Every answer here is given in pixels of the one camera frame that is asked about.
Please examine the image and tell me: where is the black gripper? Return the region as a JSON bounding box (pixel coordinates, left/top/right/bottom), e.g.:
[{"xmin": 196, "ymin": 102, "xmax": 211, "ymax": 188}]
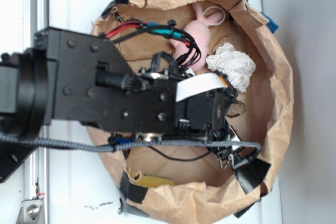
[{"xmin": 175, "ymin": 70, "xmax": 238, "ymax": 141}]

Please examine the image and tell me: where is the brown grey rock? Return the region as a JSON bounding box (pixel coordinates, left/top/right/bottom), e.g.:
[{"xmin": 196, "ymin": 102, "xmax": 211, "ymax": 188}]
[{"xmin": 227, "ymin": 101, "xmax": 246, "ymax": 118}]

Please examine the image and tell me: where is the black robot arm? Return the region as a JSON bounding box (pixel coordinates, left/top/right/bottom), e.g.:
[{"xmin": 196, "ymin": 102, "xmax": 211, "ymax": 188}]
[{"xmin": 1, "ymin": 28, "xmax": 237, "ymax": 140}]

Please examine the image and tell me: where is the crumpled white paper ball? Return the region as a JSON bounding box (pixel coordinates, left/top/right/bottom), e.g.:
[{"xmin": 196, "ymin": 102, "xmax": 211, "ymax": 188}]
[{"xmin": 206, "ymin": 42, "xmax": 256, "ymax": 93}]

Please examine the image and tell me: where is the pink plush bunny toy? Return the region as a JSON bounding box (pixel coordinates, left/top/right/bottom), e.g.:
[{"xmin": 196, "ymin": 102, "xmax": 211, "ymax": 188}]
[{"xmin": 182, "ymin": 3, "xmax": 225, "ymax": 72}]

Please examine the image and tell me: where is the brown paper bag bin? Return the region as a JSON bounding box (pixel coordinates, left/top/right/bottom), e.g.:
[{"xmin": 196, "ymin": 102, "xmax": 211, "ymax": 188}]
[{"xmin": 92, "ymin": 0, "xmax": 294, "ymax": 223}]

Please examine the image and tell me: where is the white flat ribbon cable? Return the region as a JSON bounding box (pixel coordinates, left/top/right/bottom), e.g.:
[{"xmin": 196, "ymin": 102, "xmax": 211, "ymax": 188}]
[{"xmin": 175, "ymin": 73, "xmax": 229, "ymax": 102}]

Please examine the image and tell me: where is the red green wire bundle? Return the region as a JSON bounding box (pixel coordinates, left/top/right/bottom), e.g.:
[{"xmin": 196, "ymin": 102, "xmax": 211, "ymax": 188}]
[{"xmin": 99, "ymin": 18, "xmax": 202, "ymax": 68}]

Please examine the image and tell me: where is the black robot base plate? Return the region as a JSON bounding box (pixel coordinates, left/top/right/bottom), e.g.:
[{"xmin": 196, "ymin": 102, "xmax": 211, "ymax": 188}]
[{"xmin": 0, "ymin": 142, "xmax": 37, "ymax": 183}]

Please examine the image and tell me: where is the metal corner bracket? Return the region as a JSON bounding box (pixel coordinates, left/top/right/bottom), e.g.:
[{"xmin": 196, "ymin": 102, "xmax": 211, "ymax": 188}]
[{"xmin": 16, "ymin": 199, "xmax": 45, "ymax": 224}]

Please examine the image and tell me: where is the aluminium extrusion rail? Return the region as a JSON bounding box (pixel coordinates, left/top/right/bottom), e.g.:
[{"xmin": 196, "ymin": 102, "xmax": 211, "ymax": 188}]
[{"xmin": 24, "ymin": 0, "xmax": 49, "ymax": 223}]

